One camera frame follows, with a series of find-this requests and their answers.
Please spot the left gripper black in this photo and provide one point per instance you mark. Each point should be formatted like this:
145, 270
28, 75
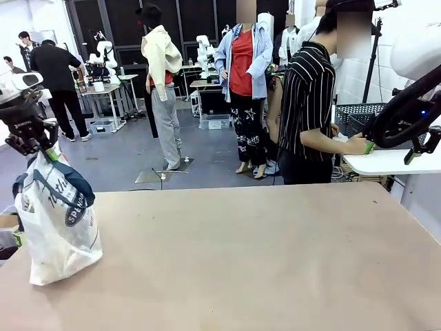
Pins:
24, 125

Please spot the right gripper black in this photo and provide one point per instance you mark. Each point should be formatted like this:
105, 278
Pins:
403, 124

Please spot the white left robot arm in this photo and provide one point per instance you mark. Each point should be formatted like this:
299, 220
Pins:
13, 82

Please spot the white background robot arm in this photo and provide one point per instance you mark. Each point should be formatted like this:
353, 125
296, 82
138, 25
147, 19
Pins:
110, 62
203, 51

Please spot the person's right forearm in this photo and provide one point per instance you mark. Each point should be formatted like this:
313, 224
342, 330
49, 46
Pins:
324, 145

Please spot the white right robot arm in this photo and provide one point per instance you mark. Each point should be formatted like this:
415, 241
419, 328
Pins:
420, 45

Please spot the person's right hand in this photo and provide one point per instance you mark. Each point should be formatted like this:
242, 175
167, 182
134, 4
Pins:
356, 145

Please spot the person's left hand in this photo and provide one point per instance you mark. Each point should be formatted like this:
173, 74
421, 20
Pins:
335, 129

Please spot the white side table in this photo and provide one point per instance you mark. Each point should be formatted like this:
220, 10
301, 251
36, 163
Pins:
379, 162

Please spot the wooden slat crate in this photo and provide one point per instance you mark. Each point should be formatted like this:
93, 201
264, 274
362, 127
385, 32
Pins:
365, 172

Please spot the white bin under desk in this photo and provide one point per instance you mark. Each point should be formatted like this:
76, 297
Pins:
102, 127

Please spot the brown cardboard box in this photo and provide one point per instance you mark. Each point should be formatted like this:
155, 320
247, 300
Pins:
8, 220

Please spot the man in black clothes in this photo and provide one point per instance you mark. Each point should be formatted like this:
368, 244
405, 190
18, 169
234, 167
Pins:
55, 69

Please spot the seated person in background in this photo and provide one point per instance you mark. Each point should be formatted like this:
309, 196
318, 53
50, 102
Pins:
12, 65

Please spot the grey background desk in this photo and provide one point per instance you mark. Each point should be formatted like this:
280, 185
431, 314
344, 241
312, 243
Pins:
103, 91

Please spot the white bucket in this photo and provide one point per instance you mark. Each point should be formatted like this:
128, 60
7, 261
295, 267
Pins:
99, 86

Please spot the green printed paper sack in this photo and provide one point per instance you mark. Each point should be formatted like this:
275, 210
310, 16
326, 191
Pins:
19, 238

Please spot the black tripod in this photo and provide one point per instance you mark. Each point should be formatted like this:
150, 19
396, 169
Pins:
372, 62

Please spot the person in striped black shirt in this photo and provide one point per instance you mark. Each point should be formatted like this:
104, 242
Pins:
306, 96

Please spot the mannequin in white shirt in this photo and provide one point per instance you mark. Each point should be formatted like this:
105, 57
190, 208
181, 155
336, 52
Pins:
339, 62

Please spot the dark haired person with glasses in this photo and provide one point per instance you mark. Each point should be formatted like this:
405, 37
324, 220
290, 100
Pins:
27, 38

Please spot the grey metal floor plate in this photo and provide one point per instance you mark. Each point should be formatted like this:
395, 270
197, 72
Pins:
148, 176

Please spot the small white background table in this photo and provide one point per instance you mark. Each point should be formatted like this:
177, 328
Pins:
129, 76

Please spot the person in white jacket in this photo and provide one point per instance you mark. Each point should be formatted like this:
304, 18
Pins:
291, 41

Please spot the mannequin cream jacket black hat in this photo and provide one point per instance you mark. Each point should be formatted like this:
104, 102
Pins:
162, 58

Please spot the white box black print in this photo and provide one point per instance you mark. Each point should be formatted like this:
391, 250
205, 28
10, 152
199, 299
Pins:
195, 103

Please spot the person in red shirt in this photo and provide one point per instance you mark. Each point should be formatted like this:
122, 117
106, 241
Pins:
241, 62

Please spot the clear plastic storage bin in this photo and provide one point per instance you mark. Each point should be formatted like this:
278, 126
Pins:
215, 122

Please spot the white dress form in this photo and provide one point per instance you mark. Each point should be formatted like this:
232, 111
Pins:
266, 24

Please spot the black monitor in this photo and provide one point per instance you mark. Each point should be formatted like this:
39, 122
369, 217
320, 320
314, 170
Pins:
214, 101

